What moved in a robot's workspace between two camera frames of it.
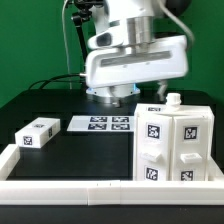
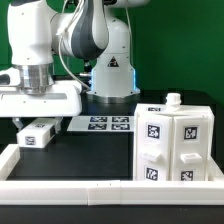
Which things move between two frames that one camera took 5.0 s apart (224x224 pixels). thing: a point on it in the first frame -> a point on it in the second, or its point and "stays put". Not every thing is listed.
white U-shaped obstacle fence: x=107 y=191 stays put
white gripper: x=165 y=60 -> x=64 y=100
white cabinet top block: x=37 y=133 stays put
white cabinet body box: x=173 y=143 stays put
